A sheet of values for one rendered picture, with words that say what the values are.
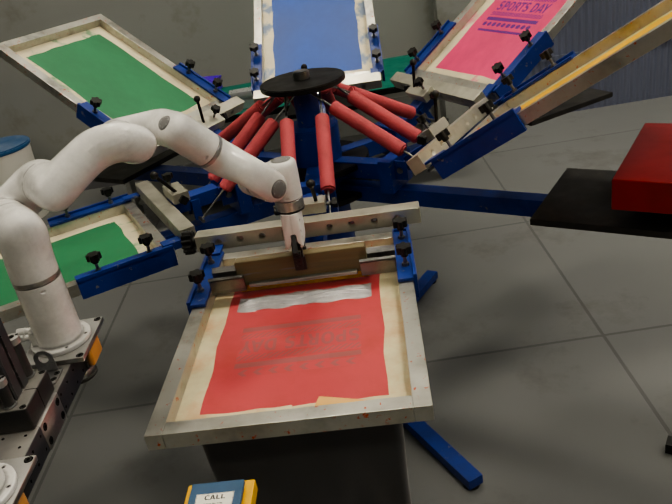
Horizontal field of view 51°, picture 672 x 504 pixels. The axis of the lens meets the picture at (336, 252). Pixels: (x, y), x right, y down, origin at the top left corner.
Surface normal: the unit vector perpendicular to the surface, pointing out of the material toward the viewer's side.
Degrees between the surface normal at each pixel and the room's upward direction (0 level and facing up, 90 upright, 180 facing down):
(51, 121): 90
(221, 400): 0
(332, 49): 32
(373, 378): 0
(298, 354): 0
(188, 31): 90
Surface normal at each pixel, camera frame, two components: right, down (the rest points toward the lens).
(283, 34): -0.15, -0.50
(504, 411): -0.15, -0.88
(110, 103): 0.32, -0.68
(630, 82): 0.04, 0.45
